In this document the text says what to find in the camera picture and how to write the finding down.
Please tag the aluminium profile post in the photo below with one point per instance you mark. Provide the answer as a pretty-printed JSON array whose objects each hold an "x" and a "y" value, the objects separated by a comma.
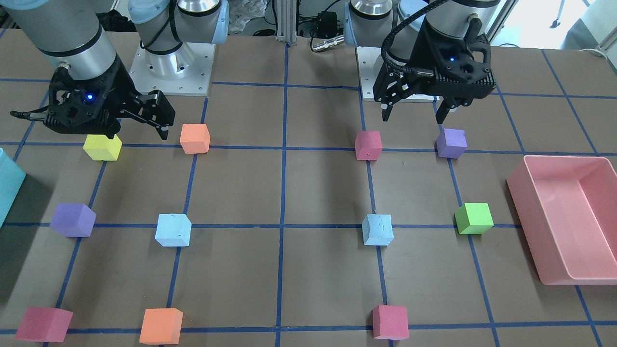
[{"x": 286, "y": 21}]

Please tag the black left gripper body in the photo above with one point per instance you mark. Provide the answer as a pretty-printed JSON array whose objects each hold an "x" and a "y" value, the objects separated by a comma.
[{"x": 409, "y": 57}]

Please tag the orange foam block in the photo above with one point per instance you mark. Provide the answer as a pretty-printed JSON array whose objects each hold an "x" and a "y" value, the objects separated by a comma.
[
  {"x": 161, "y": 326},
  {"x": 195, "y": 138}
]

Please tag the orange foam block near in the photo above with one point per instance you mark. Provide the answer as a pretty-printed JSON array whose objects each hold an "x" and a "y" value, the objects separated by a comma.
[{"x": 161, "y": 326}]

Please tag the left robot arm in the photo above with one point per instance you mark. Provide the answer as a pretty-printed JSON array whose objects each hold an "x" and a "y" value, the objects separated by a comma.
[{"x": 393, "y": 26}]

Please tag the pink plastic bin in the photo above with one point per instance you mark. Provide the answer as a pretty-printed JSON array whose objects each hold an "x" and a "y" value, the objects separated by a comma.
[{"x": 567, "y": 206}]

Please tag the purple foam block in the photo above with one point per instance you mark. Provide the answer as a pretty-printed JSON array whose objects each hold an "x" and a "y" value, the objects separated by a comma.
[
  {"x": 73, "y": 220},
  {"x": 451, "y": 143}
]

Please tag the green foam block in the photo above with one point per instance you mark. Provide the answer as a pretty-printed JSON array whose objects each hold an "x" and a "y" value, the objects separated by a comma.
[{"x": 473, "y": 218}]

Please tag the yellow foam block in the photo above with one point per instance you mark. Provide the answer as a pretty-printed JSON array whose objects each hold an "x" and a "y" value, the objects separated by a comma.
[{"x": 100, "y": 148}]

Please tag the pink foam block far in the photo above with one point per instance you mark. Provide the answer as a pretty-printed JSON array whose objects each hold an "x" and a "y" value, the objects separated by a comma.
[{"x": 368, "y": 145}]

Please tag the pink foam block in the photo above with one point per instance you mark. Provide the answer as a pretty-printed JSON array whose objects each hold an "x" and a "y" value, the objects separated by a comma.
[
  {"x": 390, "y": 322},
  {"x": 368, "y": 145},
  {"x": 44, "y": 324}
]

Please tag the purple foam block far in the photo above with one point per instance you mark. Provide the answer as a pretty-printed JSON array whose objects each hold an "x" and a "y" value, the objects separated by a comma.
[{"x": 451, "y": 143}]

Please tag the silver cable connector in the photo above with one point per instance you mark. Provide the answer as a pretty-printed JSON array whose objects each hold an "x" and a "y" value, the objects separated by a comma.
[{"x": 328, "y": 43}]

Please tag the teal plastic bin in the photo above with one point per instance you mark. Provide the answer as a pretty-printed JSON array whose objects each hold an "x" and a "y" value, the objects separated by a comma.
[{"x": 11, "y": 180}]

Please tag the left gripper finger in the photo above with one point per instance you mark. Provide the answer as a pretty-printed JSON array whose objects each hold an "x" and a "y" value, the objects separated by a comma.
[
  {"x": 446, "y": 106},
  {"x": 390, "y": 97}
]

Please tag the black power adapter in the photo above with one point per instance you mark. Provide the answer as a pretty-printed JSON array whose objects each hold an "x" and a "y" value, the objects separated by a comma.
[{"x": 326, "y": 25}]

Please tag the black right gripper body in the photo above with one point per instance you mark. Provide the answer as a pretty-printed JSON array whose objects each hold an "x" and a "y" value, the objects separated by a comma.
[{"x": 117, "y": 98}]

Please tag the light blue block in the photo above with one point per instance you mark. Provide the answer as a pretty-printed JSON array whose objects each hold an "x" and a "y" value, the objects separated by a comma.
[
  {"x": 173, "y": 230},
  {"x": 377, "y": 230}
]

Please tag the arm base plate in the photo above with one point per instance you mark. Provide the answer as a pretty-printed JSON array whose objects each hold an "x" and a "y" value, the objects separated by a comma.
[
  {"x": 186, "y": 72},
  {"x": 369, "y": 64}
]

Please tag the orange foam block far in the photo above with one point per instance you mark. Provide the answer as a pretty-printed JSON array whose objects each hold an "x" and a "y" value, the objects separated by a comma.
[{"x": 195, "y": 138}]

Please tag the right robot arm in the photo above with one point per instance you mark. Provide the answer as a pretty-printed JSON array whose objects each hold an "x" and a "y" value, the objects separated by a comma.
[{"x": 70, "y": 31}]

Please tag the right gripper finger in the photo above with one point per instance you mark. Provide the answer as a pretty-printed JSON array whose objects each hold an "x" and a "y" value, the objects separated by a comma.
[{"x": 152, "y": 109}]

